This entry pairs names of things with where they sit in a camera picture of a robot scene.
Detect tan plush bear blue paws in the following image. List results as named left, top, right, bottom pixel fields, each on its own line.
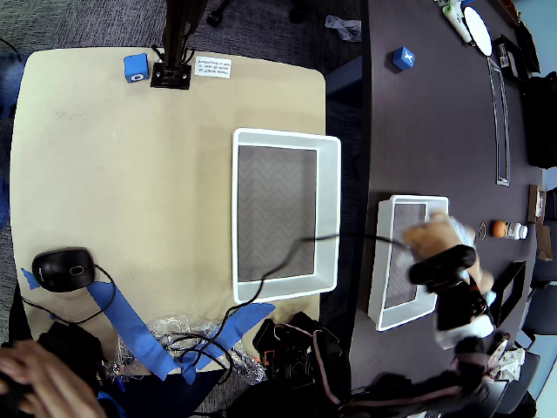
left=402, top=210, right=496, bottom=302

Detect black leader arm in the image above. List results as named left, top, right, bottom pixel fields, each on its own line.
left=0, top=330, right=108, bottom=418

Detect white plastic bin grey liner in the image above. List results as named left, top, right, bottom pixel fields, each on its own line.
left=367, top=194, right=450, bottom=333
left=232, top=127, right=342, bottom=305

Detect person's right hand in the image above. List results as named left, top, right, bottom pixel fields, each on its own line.
left=18, top=364, right=106, bottom=418

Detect person's left hand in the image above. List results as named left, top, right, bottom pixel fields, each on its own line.
left=0, top=339, right=67, bottom=379

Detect black webcam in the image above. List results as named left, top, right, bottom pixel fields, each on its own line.
left=407, top=244, right=479, bottom=293

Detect snack tray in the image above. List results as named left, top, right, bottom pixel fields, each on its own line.
left=487, top=334, right=511, bottom=380

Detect grey office chair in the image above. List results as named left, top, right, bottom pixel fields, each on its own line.
left=528, top=256, right=557, bottom=291
left=521, top=287, right=557, bottom=337

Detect crumpled white paper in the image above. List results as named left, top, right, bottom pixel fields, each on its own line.
left=495, top=347, right=528, bottom=383

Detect white pill bottle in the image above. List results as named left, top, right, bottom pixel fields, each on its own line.
left=504, top=222, right=529, bottom=241

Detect brown cardboard flap piece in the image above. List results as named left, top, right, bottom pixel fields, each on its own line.
left=535, top=224, right=554, bottom=261

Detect dark laptop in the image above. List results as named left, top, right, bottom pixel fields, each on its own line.
left=473, top=379, right=510, bottom=418

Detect brown cardboard box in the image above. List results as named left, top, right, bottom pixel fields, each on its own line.
left=527, top=185, right=547, bottom=224

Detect wide blue tape strip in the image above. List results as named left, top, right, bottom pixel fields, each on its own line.
left=179, top=301, right=278, bottom=385

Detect black open box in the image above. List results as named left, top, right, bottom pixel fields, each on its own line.
left=493, top=34, right=527, bottom=83
left=514, top=19, right=542, bottom=76

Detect blue cube with X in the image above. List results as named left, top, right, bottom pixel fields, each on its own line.
left=391, top=46, right=416, bottom=71

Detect white round plate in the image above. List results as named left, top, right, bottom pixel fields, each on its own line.
left=461, top=4, right=494, bottom=57

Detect white bottle green cap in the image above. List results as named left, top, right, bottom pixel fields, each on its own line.
left=441, top=3, right=474, bottom=44

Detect clear crumpled plastic wrap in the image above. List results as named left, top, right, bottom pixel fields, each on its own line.
left=104, top=315, right=269, bottom=385

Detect grey cloth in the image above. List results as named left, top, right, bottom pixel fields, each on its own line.
left=325, top=15, right=363, bottom=44

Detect long blue tape strip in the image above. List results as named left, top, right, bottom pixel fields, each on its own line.
left=84, top=280, right=184, bottom=382

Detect black chair caster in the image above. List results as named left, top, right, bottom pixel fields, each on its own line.
left=288, top=0, right=311, bottom=24
left=206, top=0, right=232, bottom=26

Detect white printed paper label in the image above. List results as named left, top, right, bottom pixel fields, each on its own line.
left=193, top=56, right=232, bottom=80

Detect black computer mouse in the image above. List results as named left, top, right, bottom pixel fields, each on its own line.
left=31, top=246, right=96, bottom=293

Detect blue cube with O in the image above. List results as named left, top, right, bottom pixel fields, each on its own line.
left=123, top=52, right=151, bottom=84

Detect small blue tape piece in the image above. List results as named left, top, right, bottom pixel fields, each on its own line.
left=20, top=266, right=40, bottom=292

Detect blue jeans leg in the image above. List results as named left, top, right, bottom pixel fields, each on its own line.
left=0, top=51, right=28, bottom=118

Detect black rectangular frame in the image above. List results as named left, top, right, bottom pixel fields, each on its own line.
left=489, top=260, right=527, bottom=330

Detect black webcam cable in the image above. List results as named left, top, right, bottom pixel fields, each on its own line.
left=163, top=233, right=413, bottom=387

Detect thin black mouse cable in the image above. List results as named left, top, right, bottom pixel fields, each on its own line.
left=20, top=262, right=117, bottom=326

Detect black camera stand post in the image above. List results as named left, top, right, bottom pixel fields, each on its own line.
left=150, top=0, right=205, bottom=91

